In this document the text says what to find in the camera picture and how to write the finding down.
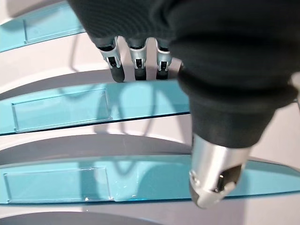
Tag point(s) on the white medical cart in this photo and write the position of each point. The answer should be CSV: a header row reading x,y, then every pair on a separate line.
x,y
35,63

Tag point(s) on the teal front cart drawer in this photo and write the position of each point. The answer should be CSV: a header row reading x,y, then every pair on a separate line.
x,y
140,178
70,105
47,28

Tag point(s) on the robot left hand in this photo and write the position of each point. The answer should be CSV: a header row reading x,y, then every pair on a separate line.
x,y
211,47

